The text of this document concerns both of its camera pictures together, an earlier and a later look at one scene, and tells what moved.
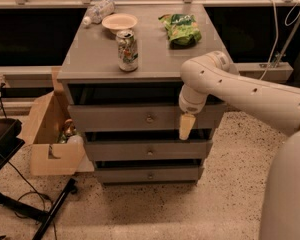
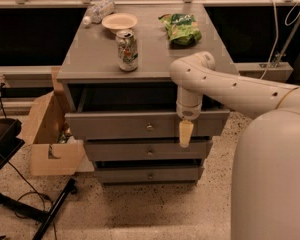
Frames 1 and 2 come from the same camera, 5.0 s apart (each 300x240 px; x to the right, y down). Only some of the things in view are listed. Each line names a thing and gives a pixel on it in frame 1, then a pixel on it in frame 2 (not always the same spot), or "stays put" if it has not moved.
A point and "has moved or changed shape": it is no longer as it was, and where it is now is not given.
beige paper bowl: x=117 y=22 stays put
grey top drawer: x=139 y=118 has moved or changed shape
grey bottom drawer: x=152 y=174 stays put
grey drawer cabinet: x=121 y=73 stays put
